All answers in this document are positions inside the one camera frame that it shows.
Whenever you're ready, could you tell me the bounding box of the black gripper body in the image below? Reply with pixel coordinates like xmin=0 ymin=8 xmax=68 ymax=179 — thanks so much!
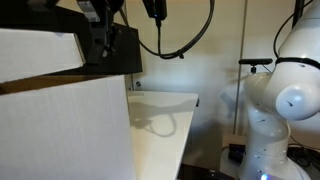
xmin=28 ymin=0 xmax=126 ymax=38

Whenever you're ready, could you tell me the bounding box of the white cardboard box lid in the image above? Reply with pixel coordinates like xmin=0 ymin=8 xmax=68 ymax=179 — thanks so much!
xmin=0 ymin=28 xmax=84 ymax=83

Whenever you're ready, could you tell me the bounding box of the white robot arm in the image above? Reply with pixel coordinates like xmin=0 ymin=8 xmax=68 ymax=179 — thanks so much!
xmin=238 ymin=0 xmax=320 ymax=180

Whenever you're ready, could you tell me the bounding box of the white cardboard box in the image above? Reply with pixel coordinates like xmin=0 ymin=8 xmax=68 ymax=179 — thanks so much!
xmin=0 ymin=76 xmax=136 ymax=180

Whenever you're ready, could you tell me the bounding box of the black monitor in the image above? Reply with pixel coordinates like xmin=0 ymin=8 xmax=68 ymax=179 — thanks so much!
xmin=0 ymin=0 xmax=142 ymax=75

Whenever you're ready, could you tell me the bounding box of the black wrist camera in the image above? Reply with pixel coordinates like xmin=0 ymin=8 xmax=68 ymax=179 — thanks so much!
xmin=142 ymin=0 xmax=167 ymax=20

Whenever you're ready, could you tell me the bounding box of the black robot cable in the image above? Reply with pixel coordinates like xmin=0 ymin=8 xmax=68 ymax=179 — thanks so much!
xmin=118 ymin=0 xmax=216 ymax=60

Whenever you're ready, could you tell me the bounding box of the black camera on stand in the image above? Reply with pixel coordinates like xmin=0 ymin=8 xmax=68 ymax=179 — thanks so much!
xmin=238 ymin=58 xmax=273 ymax=74

